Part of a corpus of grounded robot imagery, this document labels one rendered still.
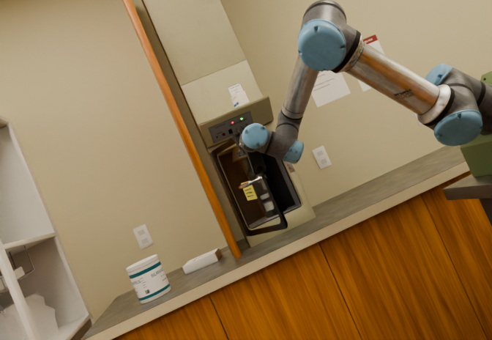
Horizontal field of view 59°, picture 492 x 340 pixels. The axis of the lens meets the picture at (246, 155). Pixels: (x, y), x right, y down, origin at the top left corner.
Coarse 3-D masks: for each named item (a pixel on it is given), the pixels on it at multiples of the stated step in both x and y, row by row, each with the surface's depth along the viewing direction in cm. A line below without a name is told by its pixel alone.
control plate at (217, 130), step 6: (246, 114) 186; (228, 120) 185; (234, 120) 186; (240, 120) 187; (246, 120) 188; (252, 120) 189; (216, 126) 184; (222, 126) 185; (228, 126) 187; (234, 126) 188; (246, 126) 190; (210, 132) 185; (216, 132) 186; (222, 132) 187; (234, 132) 190; (216, 138) 188; (222, 138) 189
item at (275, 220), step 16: (224, 144) 179; (224, 160) 184; (240, 160) 174; (224, 176) 188; (240, 176) 177; (256, 176) 168; (240, 192) 181; (256, 192) 172; (272, 192) 164; (240, 208) 186; (256, 208) 175; (272, 208) 166; (256, 224) 179; (272, 224) 170
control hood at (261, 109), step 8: (264, 96) 185; (248, 104) 184; (256, 104) 185; (264, 104) 187; (224, 112) 183; (232, 112) 183; (240, 112) 185; (256, 112) 188; (264, 112) 189; (208, 120) 182; (216, 120) 183; (224, 120) 184; (256, 120) 190; (264, 120) 192; (272, 120) 195; (200, 128) 183; (208, 128) 184; (208, 136) 186; (208, 144) 189
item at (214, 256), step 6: (210, 252) 201; (216, 252) 195; (198, 258) 198; (204, 258) 193; (210, 258) 192; (216, 258) 192; (186, 264) 197; (192, 264) 193; (198, 264) 193; (204, 264) 193; (210, 264) 192; (186, 270) 193; (192, 270) 193
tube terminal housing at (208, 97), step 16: (240, 64) 197; (208, 80) 195; (224, 80) 196; (240, 80) 196; (192, 96) 193; (208, 96) 194; (224, 96) 195; (256, 96) 196; (192, 112) 193; (208, 112) 193; (272, 128) 196; (304, 192) 194; (304, 208) 194; (240, 224) 190; (288, 224) 192; (256, 240) 190
